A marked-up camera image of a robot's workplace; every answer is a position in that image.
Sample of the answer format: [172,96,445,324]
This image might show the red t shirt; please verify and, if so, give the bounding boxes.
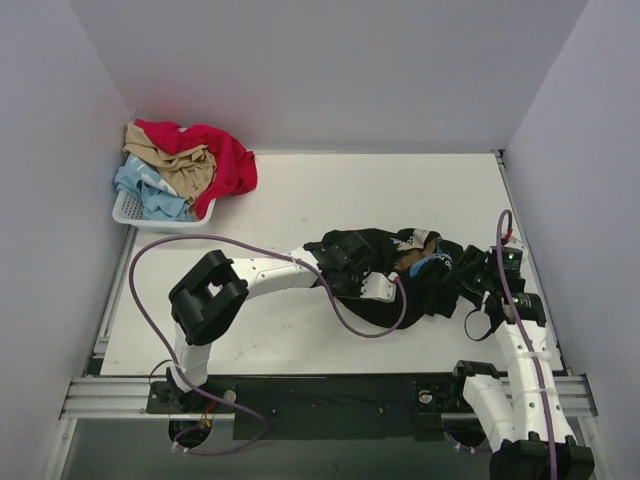
[133,119,258,220]

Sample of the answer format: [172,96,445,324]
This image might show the black t shirt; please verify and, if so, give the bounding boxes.
[321,228,463,329]

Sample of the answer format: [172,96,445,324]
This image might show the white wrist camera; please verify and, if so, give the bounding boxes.
[502,238,527,276]
[360,272,399,303]

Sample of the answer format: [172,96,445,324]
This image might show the light blue t shirt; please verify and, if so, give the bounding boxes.
[114,154,195,222]

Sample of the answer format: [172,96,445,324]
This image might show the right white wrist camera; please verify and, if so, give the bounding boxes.
[502,238,527,276]

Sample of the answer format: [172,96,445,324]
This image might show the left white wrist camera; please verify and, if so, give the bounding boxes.
[360,272,399,303]

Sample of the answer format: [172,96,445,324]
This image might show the aluminium frame rail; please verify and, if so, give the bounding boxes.
[59,376,598,420]

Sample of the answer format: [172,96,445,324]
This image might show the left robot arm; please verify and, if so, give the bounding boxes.
[169,233,373,412]

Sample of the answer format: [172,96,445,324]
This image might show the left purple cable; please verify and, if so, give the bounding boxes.
[128,233,410,455]

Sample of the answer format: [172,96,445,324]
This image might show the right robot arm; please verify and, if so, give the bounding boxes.
[446,246,595,479]

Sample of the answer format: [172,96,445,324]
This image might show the tan t shirt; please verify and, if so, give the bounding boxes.
[123,122,217,204]

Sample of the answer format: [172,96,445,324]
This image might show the white plastic basket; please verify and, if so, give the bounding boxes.
[112,191,216,234]

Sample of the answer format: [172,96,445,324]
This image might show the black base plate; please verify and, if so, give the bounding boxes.
[145,372,507,444]

